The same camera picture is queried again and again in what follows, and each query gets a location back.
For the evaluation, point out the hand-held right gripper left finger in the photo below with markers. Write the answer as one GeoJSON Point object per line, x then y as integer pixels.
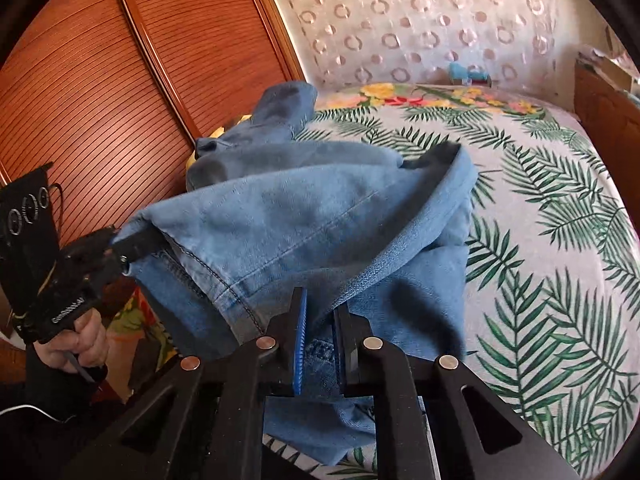
{"type": "Point", "coordinates": [300, 340]}

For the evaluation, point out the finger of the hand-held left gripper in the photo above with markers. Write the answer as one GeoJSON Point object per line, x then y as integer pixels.
{"type": "Point", "coordinates": [140, 247]}

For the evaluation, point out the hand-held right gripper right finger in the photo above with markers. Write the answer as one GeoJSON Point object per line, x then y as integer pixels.
{"type": "Point", "coordinates": [341, 355]}

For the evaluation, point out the blue denim pants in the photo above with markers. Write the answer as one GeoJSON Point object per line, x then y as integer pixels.
{"type": "Point", "coordinates": [300, 220]}

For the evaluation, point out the person's left forearm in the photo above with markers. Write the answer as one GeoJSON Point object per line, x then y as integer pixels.
{"type": "Point", "coordinates": [30, 445]}

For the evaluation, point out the person's left hand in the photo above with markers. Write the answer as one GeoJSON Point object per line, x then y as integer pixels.
{"type": "Point", "coordinates": [85, 347]}

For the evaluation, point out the wooden slatted wardrobe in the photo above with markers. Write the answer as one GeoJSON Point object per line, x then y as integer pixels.
{"type": "Point", "coordinates": [100, 85]}

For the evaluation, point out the palm leaf print sheet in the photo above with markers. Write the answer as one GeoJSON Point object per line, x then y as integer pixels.
{"type": "Point", "coordinates": [550, 260]}

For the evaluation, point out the light blue cloth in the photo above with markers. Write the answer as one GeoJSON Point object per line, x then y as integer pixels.
{"type": "Point", "coordinates": [460, 71]}

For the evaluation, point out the sheer circle pattern curtain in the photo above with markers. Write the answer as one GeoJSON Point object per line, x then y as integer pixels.
{"type": "Point", "coordinates": [400, 25]}

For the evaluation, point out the long wooden cabinet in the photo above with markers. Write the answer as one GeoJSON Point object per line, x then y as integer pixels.
{"type": "Point", "coordinates": [610, 115]}

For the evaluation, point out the open cardboard box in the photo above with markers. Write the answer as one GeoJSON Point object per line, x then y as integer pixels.
{"type": "Point", "coordinates": [617, 67]}

